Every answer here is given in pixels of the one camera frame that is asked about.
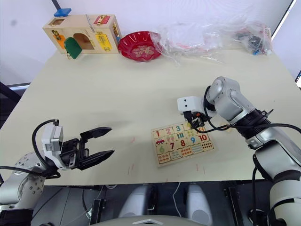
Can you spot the white rounded shape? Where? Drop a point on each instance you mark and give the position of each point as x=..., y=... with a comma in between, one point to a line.
x=200, y=202
x=136, y=202

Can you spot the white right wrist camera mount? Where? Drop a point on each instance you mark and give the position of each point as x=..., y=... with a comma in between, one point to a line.
x=188, y=103

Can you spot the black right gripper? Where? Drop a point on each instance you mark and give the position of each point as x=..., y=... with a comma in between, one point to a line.
x=195, y=116

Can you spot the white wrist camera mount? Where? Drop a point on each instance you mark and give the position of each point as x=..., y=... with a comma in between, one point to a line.
x=52, y=139
x=188, y=103

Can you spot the clear empty plastic bag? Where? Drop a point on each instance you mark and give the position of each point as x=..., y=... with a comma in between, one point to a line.
x=188, y=40

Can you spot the blue block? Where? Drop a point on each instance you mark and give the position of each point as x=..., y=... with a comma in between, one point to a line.
x=62, y=12

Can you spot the black framed monitor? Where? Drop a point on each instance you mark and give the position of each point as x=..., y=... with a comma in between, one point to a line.
x=285, y=14

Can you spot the wooden latch busy box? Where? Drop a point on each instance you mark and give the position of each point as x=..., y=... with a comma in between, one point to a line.
x=94, y=33

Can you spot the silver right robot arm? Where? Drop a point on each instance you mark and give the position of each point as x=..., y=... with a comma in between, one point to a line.
x=230, y=99

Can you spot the dark screen edge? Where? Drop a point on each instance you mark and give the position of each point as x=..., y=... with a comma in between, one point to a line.
x=298, y=78

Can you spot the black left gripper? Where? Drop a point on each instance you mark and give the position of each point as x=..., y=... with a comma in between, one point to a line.
x=71, y=153

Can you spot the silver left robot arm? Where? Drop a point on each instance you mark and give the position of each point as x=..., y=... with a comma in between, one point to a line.
x=28, y=186

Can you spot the wooden number puzzle board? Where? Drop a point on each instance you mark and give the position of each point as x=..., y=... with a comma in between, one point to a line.
x=178, y=147

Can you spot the yellow number tile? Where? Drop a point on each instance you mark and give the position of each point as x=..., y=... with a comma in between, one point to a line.
x=187, y=126

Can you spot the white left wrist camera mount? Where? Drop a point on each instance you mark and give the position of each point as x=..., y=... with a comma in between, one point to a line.
x=52, y=139

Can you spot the plastic bag with dark parts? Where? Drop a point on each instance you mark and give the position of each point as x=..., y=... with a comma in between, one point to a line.
x=254, y=37

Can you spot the red patterned plate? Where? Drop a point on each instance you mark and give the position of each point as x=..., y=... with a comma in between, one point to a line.
x=140, y=48

